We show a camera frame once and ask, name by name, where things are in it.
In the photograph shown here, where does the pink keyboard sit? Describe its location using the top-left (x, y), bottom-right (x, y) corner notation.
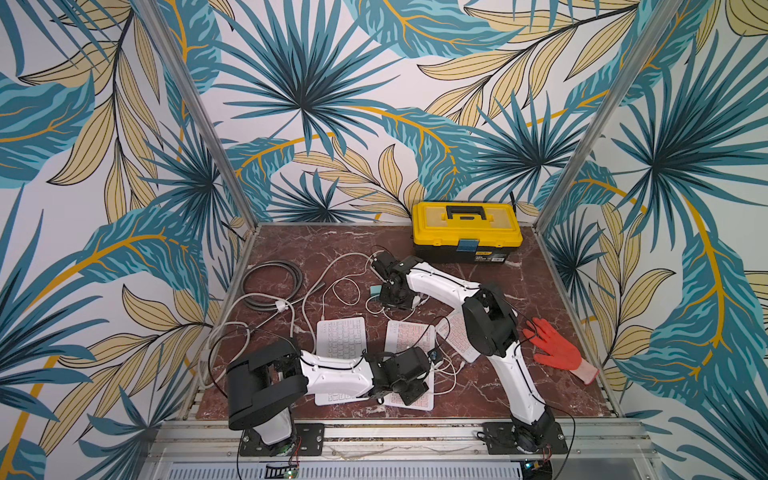
top-left (436, 309), bottom-right (480, 364)
top-left (384, 321), bottom-right (436, 411)

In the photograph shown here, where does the white usb charging cable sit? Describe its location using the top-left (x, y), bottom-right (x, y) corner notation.
top-left (323, 275), bottom-right (469, 397)

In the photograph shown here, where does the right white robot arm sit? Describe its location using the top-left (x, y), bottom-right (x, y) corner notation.
top-left (372, 251), bottom-right (557, 453)

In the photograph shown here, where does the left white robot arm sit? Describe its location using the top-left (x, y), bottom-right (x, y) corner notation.
top-left (226, 338), bottom-right (432, 447)

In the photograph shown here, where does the yellow black toolbox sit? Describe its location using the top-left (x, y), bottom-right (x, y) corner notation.
top-left (412, 202), bottom-right (523, 264)

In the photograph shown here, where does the red work glove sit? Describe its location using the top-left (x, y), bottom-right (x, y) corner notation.
top-left (523, 317), bottom-right (599, 385)

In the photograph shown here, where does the white wireless keyboard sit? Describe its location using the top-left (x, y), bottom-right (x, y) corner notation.
top-left (312, 317), bottom-right (372, 406)

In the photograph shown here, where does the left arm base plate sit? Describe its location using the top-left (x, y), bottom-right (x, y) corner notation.
top-left (238, 423), bottom-right (325, 458)

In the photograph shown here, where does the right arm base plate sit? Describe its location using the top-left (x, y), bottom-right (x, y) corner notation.
top-left (476, 422), bottom-right (569, 457)

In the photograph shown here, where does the coiled black cable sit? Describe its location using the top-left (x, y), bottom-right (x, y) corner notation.
top-left (241, 260), bottom-right (305, 312)

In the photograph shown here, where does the white power strip cord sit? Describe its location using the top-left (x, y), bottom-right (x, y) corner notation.
top-left (191, 251), bottom-right (385, 391)

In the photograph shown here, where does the aluminium front rail frame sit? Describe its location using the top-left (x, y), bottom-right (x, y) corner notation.
top-left (139, 418), bottom-right (666, 479)

